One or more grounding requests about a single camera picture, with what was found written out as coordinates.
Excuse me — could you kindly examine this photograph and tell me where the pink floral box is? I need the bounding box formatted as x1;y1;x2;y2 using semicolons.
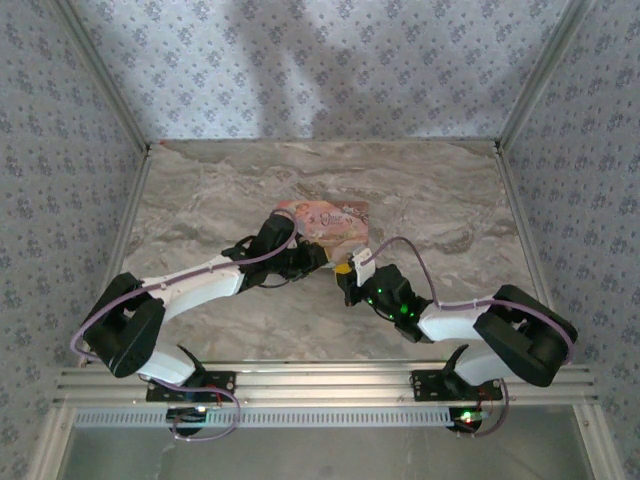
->
276;199;372;262

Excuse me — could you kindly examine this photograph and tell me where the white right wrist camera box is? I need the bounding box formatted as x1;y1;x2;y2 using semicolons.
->
348;246;377;287

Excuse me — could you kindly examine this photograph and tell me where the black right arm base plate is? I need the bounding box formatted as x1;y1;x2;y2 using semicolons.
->
410;368;504;403

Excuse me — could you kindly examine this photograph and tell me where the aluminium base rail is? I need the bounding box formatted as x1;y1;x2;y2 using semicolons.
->
52;363;599;405

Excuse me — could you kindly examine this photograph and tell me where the grey slotted cable duct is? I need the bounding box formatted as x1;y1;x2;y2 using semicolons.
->
72;405;455;430

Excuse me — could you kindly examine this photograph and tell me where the aluminium table side rail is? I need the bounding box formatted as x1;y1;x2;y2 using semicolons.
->
77;147;154;367
494;147;574;364

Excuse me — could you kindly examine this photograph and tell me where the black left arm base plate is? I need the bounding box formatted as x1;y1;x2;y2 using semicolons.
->
145;368;238;404

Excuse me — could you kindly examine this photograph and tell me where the aluminium corner post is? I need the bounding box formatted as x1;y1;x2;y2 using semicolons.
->
52;0;154;154
492;0;599;154

